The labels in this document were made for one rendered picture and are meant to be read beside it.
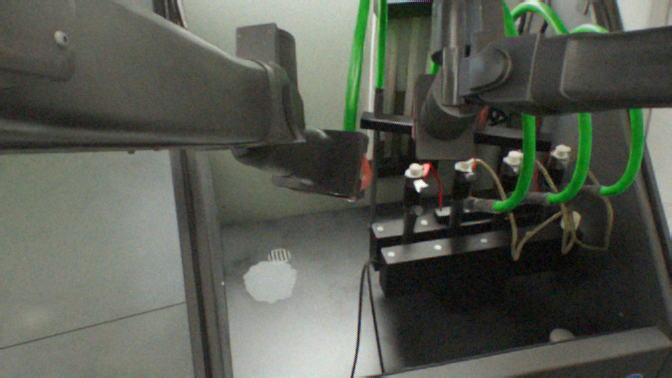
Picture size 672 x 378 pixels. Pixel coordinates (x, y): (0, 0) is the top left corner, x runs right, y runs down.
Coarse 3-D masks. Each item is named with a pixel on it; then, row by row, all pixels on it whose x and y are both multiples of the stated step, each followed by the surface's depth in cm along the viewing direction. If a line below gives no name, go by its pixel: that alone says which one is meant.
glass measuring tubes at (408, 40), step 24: (408, 0) 94; (432, 0) 94; (408, 24) 97; (408, 48) 100; (384, 72) 101; (408, 72) 105; (384, 96) 104; (408, 96) 108; (384, 144) 113; (408, 144) 113; (384, 168) 113; (408, 168) 115
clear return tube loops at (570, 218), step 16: (480, 160) 86; (496, 176) 85; (592, 176) 86; (560, 208) 83; (608, 208) 83; (512, 224) 81; (544, 224) 90; (560, 224) 95; (576, 224) 93; (608, 224) 84; (512, 240) 82; (576, 240) 90; (608, 240) 85; (512, 256) 84
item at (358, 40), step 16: (368, 0) 62; (384, 0) 85; (368, 16) 61; (384, 16) 88; (384, 32) 90; (352, 48) 60; (384, 48) 92; (352, 64) 60; (384, 64) 95; (352, 80) 59; (352, 96) 59; (352, 112) 60; (352, 128) 60
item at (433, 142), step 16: (432, 80) 66; (416, 96) 66; (416, 112) 66; (416, 128) 65; (432, 128) 62; (464, 128) 60; (416, 144) 65; (432, 144) 65; (448, 144) 65; (464, 144) 65; (432, 160) 65; (448, 160) 65; (464, 160) 65
